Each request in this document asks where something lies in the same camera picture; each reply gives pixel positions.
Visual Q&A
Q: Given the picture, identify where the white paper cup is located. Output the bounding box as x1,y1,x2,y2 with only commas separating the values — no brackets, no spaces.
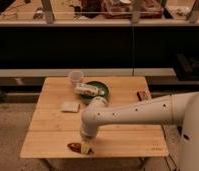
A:
68,70,83,86

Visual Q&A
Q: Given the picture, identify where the dark red pepper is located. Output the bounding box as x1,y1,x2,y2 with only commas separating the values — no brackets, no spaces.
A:
67,142,82,154

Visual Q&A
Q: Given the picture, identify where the dark snack bar packet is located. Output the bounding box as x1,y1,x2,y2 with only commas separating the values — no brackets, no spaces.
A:
137,91,151,101

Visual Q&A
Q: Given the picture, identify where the wooden folding table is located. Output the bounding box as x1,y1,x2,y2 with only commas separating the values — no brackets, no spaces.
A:
20,76,169,158

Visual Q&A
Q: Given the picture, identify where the green plate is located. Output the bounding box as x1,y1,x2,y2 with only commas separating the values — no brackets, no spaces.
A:
80,81,109,105

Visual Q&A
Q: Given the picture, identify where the long wooden shelf bench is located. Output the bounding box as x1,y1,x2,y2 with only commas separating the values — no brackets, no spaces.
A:
0,68,175,78

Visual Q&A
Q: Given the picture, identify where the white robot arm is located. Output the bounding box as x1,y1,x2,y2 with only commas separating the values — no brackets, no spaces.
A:
80,92,199,171

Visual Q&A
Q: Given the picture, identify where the white plastic bottle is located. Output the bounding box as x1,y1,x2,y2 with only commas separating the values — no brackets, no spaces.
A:
75,83,105,96

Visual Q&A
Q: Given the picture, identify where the white sponge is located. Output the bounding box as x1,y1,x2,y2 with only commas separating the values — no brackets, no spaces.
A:
61,102,80,113

